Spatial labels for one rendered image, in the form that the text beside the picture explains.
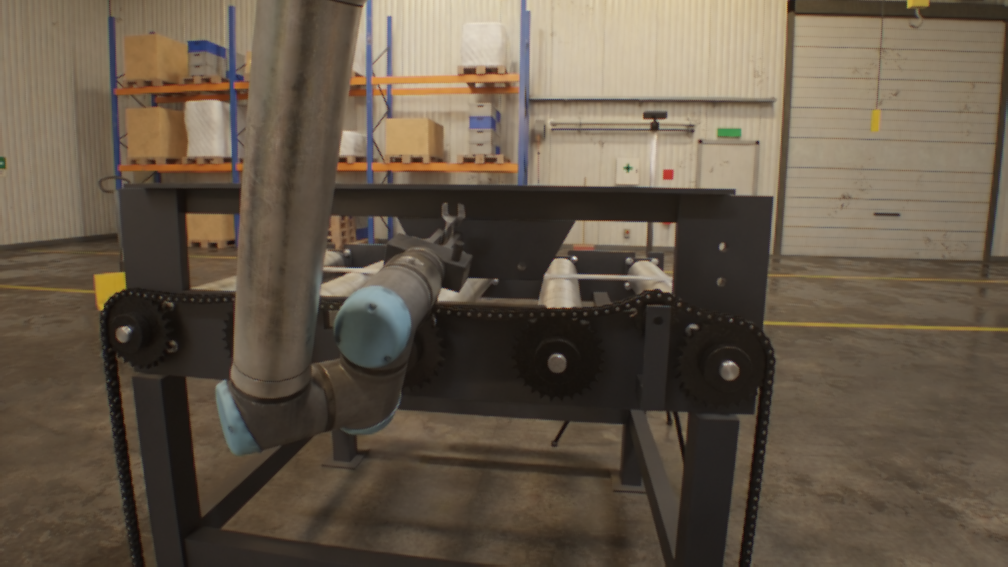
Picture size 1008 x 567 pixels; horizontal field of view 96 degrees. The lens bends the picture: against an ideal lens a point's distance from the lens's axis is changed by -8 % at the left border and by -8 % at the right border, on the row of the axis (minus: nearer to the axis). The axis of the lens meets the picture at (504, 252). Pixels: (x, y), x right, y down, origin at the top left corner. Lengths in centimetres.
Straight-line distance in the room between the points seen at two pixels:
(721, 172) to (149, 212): 978
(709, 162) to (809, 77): 245
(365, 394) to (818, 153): 1063
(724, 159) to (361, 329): 993
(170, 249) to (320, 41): 87
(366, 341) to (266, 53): 34
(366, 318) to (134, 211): 79
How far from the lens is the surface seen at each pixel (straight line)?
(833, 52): 1138
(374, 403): 69
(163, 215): 125
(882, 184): 1160
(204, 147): 1090
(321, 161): 48
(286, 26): 45
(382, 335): 61
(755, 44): 1093
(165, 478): 142
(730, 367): 94
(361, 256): 204
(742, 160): 1047
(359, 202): 103
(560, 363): 89
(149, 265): 129
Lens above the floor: 116
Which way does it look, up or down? 7 degrees down
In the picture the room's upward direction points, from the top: 1 degrees clockwise
